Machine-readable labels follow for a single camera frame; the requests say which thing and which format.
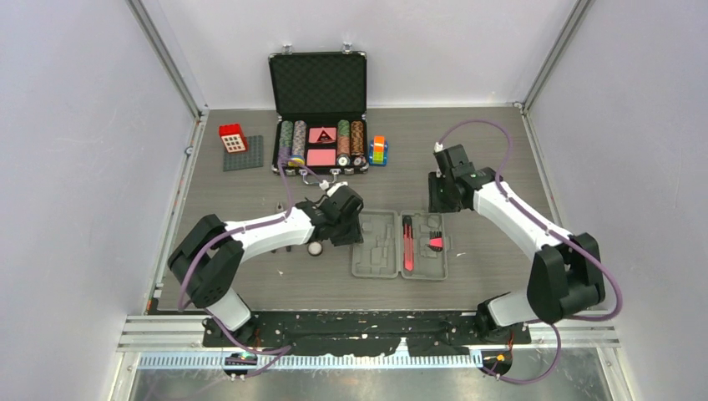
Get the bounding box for dark grey brick baseplate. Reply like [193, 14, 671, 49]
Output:
[222, 135, 265, 172]

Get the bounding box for red black pliers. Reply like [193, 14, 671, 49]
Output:
[271, 202, 292, 254]

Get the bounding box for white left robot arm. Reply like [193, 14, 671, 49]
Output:
[167, 183, 364, 346]

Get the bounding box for blue orange chip row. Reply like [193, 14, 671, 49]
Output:
[288, 120, 307, 166]

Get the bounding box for red toy brick door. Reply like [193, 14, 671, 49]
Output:
[218, 123, 249, 154]

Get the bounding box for black electrical tape roll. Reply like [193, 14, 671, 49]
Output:
[306, 241, 323, 256]

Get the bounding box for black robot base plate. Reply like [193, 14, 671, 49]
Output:
[202, 310, 531, 357]

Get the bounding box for brown black chip row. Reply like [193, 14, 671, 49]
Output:
[350, 121, 366, 166]

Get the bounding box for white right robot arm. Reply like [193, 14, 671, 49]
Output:
[428, 144, 606, 343]

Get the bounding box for red black bit holder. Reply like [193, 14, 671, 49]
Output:
[427, 231, 445, 253]

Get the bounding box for red triangle dealer button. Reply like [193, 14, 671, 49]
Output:
[307, 126, 337, 145]

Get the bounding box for green red chip row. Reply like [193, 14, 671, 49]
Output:
[336, 119, 351, 167]

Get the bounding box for red card deck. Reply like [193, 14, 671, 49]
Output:
[306, 149, 337, 167]

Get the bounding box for red black utility knife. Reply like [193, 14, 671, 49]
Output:
[402, 215, 414, 272]

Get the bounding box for purple green chip row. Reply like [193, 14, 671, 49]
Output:
[276, 120, 294, 167]

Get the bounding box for black poker chip case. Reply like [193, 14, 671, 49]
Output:
[268, 48, 369, 175]

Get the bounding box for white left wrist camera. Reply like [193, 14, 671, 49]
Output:
[319, 180, 348, 196]

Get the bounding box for grey plastic tool case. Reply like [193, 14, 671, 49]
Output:
[351, 210, 448, 281]

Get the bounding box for colourful toy brick stack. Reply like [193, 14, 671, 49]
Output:
[368, 135, 388, 166]

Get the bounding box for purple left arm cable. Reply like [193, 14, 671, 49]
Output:
[176, 146, 333, 380]

